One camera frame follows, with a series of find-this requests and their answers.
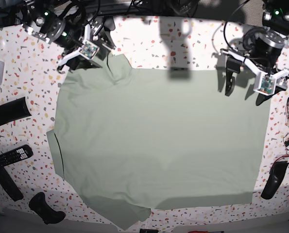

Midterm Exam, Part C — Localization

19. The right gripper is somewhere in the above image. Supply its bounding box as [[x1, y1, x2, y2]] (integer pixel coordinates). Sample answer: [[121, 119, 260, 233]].
[[57, 23, 116, 72]]

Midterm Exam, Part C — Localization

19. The long black bar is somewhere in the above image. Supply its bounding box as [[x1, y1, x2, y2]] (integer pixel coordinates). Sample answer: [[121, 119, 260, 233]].
[[0, 164, 24, 201]]

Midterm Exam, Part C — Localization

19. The light green T-shirt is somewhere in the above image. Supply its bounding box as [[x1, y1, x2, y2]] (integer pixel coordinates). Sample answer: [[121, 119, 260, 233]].
[[47, 55, 270, 229]]

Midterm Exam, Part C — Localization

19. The black TV remote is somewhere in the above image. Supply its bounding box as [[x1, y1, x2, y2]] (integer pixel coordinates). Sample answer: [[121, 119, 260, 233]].
[[0, 145, 33, 166]]

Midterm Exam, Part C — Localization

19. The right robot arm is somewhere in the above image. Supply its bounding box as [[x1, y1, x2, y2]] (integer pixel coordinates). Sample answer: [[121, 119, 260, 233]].
[[22, 0, 115, 72]]

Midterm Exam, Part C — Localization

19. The black cylindrical speaker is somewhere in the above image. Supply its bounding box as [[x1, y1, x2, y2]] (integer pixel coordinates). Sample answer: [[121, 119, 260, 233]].
[[0, 97, 31, 126]]

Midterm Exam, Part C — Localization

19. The black curved handle right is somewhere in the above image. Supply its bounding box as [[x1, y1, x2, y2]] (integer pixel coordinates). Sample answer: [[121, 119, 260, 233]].
[[261, 161, 289, 200]]

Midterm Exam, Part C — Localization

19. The red handled screwdriver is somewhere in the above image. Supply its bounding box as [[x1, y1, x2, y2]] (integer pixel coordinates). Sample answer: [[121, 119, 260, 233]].
[[188, 231, 224, 233]]

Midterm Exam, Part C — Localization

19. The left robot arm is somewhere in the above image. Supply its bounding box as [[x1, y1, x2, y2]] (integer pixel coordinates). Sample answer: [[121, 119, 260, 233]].
[[221, 0, 289, 106]]

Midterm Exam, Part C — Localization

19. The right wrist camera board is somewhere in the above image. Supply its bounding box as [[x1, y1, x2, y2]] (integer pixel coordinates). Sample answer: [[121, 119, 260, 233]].
[[80, 41, 100, 60]]

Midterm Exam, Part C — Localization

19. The small black box bottom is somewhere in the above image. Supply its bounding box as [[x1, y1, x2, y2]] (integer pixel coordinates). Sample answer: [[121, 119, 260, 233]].
[[139, 229, 159, 233]]

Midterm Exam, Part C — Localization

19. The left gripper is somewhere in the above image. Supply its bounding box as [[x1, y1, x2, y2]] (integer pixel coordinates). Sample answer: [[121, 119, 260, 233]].
[[220, 49, 289, 106]]

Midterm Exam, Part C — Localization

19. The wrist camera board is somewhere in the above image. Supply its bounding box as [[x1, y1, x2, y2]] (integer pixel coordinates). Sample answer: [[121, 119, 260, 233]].
[[253, 75, 276, 96], [80, 41, 100, 60]]

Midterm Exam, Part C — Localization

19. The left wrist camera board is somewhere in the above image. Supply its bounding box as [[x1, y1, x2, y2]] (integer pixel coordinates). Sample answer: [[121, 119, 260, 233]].
[[253, 75, 276, 96]]

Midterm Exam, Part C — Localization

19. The black camera stand base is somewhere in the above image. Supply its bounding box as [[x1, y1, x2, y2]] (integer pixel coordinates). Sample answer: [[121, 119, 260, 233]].
[[103, 16, 116, 32]]

